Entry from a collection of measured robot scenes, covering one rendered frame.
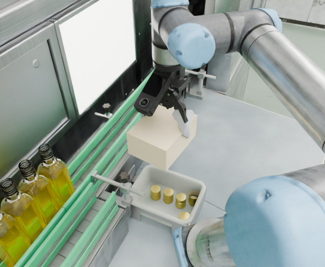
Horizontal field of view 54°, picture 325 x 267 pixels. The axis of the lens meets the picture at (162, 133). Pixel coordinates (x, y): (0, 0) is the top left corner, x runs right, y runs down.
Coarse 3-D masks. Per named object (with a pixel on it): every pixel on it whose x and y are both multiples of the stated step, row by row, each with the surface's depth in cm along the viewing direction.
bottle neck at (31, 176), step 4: (24, 160) 72; (28, 160) 72; (20, 164) 71; (24, 164) 72; (28, 164) 72; (32, 164) 72; (20, 168) 70; (24, 168) 70; (28, 168) 70; (32, 168) 71; (24, 172) 71; (28, 172) 71; (32, 172) 72; (24, 176) 71; (28, 176) 72; (32, 176) 72; (36, 176) 74; (24, 180) 73; (28, 180) 72; (32, 180) 73
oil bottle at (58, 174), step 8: (56, 160) 78; (40, 168) 77; (48, 168) 76; (56, 168) 77; (64, 168) 80; (48, 176) 77; (56, 176) 77; (64, 176) 81; (56, 184) 79; (64, 184) 82; (72, 184) 85; (56, 192) 81; (64, 192) 83; (72, 192) 87; (64, 200) 84
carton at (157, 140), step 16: (160, 112) 87; (144, 128) 82; (160, 128) 82; (176, 128) 82; (192, 128) 86; (128, 144) 83; (144, 144) 79; (160, 144) 78; (176, 144) 80; (144, 160) 84; (160, 160) 80
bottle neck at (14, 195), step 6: (6, 180) 68; (12, 180) 67; (0, 186) 66; (6, 186) 66; (12, 186) 67; (6, 192) 67; (12, 192) 67; (18, 192) 69; (6, 198) 69; (12, 198) 68; (18, 198) 70
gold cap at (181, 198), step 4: (176, 196) 104; (180, 196) 104; (184, 196) 104; (176, 200) 104; (180, 200) 103; (184, 200) 103; (176, 204) 105; (180, 204) 104; (184, 204) 105; (180, 208) 105
